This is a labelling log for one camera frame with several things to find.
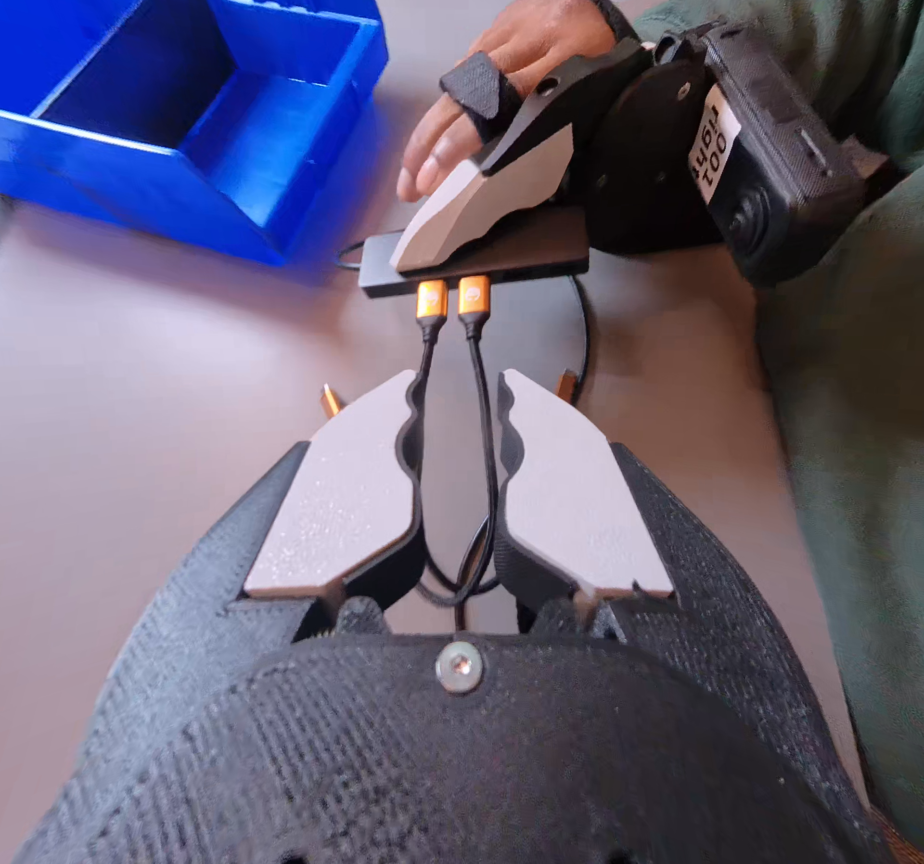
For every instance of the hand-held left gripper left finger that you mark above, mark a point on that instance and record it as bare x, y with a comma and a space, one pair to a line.
339, 510

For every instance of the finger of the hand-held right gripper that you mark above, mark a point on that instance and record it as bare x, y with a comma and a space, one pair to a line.
491, 200

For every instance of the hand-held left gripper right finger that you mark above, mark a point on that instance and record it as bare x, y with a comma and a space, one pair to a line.
577, 510

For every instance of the black usb hub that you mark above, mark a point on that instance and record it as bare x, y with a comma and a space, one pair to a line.
527, 250

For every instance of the blue plastic bin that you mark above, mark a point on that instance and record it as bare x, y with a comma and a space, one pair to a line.
108, 178

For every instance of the person's right forearm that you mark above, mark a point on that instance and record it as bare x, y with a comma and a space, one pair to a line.
794, 12

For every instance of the person's right hand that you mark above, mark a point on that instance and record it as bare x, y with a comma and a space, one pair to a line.
548, 34

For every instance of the black divider panel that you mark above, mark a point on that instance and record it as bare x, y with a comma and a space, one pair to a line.
209, 70

